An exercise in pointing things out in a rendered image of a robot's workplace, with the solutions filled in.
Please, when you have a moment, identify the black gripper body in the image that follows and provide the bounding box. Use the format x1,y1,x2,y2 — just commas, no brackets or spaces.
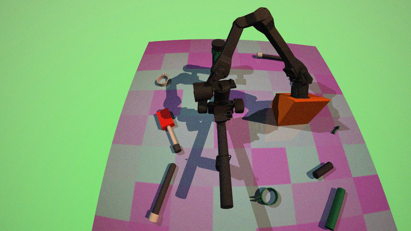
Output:
197,96,244,114

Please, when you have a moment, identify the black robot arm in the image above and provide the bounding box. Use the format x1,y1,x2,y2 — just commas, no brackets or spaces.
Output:
193,7,313,123

